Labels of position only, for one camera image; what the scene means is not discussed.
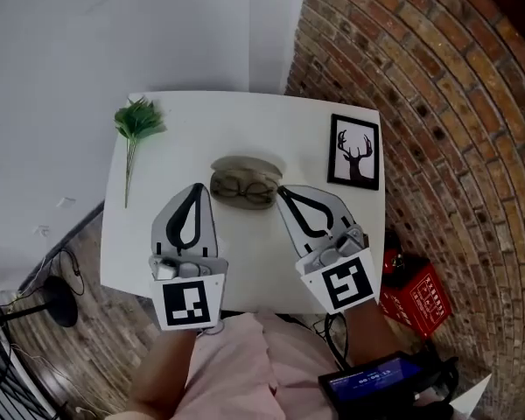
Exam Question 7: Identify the person's right forearm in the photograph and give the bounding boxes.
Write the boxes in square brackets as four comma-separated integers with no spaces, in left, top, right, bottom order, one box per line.
[343,299,402,367]

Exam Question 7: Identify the black fan cable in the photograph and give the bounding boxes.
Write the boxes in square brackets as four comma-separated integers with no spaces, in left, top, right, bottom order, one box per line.
[59,248,85,297]

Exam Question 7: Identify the person's pink clothing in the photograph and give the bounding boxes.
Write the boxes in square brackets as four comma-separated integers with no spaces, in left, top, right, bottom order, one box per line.
[126,308,347,420]

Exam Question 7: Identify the red fire extinguisher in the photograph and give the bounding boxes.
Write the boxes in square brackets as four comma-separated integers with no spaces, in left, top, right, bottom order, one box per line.
[382,229,407,288]

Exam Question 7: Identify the person's left forearm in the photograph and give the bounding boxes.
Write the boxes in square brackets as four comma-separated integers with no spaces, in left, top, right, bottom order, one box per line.
[126,328,198,420]

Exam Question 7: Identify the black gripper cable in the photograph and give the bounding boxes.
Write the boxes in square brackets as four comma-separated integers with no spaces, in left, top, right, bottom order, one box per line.
[312,312,349,369]

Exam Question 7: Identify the beige glasses case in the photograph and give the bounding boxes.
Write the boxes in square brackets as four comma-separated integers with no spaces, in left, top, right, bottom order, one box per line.
[209,155,284,211]

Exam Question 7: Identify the black device with blue screen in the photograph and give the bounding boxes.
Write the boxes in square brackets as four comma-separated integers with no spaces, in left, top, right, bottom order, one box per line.
[318,351,424,415]

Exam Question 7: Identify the black cable bundle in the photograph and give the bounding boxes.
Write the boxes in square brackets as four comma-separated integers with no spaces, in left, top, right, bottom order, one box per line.
[413,356,460,420]

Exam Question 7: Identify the black framed deer picture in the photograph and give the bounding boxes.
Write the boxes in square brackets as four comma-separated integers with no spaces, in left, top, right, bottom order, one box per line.
[326,113,381,192]

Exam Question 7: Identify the red fire extinguisher box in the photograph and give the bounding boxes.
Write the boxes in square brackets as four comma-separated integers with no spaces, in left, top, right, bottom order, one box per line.
[379,255,453,340]

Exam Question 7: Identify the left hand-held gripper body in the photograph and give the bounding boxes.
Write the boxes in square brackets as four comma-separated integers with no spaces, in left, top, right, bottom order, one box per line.
[147,254,228,333]

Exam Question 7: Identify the black-rimmed eyeglasses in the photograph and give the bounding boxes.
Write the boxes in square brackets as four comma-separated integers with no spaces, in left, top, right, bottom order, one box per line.
[212,177,275,203]

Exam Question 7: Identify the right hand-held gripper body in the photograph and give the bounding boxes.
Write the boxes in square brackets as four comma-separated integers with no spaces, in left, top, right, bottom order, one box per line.
[294,225,376,316]

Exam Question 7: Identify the black standing fan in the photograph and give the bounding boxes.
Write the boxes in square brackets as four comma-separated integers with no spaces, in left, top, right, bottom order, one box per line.
[0,276,79,420]

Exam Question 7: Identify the green artificial plant sprig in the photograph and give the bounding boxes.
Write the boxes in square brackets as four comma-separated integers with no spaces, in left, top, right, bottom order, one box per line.
[113,95,168,209]

